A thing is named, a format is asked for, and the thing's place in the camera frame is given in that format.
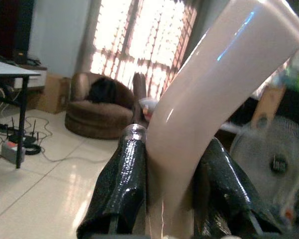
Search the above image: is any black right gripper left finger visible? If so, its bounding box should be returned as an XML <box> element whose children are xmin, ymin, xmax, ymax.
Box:
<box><xmin>76</xmin><ymin>123</ymin><xmax>148</xmax><ymax>239</ymax></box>

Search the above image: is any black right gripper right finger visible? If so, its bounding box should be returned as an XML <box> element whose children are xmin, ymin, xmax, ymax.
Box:
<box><xmin>194</xmin><ymin>137</ymin><xmax>285</xmax><ymax>237</ymax></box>

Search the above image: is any white floor cable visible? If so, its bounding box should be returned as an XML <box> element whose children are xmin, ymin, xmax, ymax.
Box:
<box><xmin>24</xmin><ymin>117</ymin><xmax>115</xmax><ymax>164</ymax></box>

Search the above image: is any grey power strip box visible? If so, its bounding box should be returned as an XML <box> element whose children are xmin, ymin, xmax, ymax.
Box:
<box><xmin>1</xmin><ymin>141</ymin><xmax>26</xmax><ymax>165</ymax></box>

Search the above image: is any white table with black legs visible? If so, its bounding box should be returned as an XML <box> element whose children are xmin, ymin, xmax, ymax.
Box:
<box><xmin>0</xmin><ymin>58</ymin><xmax>42</xmax><ymax>169</ymax></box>

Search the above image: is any wooden board with hole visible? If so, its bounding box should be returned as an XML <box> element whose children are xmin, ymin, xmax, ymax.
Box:
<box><xmin>250</xmin><ymin>86</ymin><xmax>287</xmax><ymax>129</ymax></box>

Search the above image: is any white electric floor fan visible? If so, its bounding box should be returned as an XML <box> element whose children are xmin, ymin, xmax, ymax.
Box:
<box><xmin>229</xmin><ymin>116</ymin><xmax>299</xmax><ymax>220</ymax></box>

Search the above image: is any brown cardboard box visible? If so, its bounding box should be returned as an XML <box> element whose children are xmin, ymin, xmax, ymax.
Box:
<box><xmin>36</xmin><ymin>74</ymin><xmax>72</xmax><ymax>115</ymax></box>

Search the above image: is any black bag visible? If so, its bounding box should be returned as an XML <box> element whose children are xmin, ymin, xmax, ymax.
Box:
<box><xmin>87</xmin><ymin>77</ymin><xmax>118</xmax><ymax>104</ymax></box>

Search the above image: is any white plastic broom handle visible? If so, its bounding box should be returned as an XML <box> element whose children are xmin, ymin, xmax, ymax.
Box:
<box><xmin>145</xmin><ymin>0</ymin><xmax>299</xmax><ymax>237</ymax></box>

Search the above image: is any black speaker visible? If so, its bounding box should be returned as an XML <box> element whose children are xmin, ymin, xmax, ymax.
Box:
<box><xmin>13</xmin><ymin>0</ymin><xmax>35</xmax><ymax>64</ymax></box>

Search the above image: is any white low tv cabinet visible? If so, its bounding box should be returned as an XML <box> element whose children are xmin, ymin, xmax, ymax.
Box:
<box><xmin>12</xmin><ymin>63</ymin><xmax>48</xmax><ymax>90</ymax></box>

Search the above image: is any brown round floor sofa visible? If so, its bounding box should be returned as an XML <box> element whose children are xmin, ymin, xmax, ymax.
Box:
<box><xmin>65</xmin><ymin>71</ymin><xmax>140</xmax><ymax>140</ymax></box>

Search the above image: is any window with metal grille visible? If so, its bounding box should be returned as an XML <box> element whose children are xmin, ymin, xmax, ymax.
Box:
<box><xmin>91</xmin><ymin>0</ymin><xmax>198</xmax><ymax>99</ymax></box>

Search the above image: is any black wifi router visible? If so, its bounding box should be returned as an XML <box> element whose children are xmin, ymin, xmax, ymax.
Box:
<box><xmin>7</xmin><ymin>117</ymin><xmax>39</xmax><ymax>146</ymax></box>

